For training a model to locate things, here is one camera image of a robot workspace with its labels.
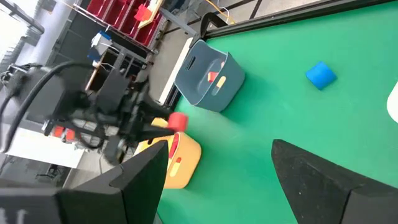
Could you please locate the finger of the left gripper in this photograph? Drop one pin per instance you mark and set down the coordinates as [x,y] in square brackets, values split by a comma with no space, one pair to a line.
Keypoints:
[155,134]
[155,110]

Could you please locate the dark teal plastic bin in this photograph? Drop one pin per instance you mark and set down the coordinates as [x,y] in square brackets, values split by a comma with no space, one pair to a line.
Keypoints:
[230,84]

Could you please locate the yellow plastic bin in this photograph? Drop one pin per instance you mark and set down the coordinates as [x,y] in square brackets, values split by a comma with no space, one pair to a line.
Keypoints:
[189,161]

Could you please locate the red cylinder block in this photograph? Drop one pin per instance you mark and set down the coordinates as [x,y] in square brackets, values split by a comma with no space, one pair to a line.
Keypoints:
[178,122]

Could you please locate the black table edge rail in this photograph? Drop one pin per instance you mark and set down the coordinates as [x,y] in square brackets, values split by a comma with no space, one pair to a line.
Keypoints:
[295,15]

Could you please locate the black shelving unit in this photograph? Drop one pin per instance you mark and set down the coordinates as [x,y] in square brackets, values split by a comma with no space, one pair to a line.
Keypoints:
[77,40]

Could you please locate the red storage bin rack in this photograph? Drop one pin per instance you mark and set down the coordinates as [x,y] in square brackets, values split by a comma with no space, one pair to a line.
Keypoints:
[124,15]

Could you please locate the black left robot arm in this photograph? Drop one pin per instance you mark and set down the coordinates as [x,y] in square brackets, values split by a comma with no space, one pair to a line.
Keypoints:
[46,93]

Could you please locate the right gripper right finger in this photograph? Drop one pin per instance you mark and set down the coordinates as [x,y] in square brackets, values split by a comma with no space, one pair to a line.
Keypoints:
[311,186]

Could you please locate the wooden board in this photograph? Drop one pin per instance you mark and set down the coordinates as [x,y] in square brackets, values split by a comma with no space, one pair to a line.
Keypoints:
[152,12]

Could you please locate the white and blue box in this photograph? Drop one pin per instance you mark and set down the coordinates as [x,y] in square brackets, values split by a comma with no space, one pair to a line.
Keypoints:
[100,42]

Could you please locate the blue cube block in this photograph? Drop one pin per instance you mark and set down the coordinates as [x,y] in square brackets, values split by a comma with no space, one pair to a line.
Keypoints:
[321,75]

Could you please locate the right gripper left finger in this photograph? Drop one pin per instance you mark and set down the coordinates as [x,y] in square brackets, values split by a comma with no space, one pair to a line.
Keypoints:
[133,193]

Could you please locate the white plastic bin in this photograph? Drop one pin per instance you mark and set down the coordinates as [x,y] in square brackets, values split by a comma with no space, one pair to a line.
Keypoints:
[393,102]

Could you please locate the black corner post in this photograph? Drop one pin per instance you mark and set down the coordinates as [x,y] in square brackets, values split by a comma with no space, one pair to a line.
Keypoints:
[206,23]

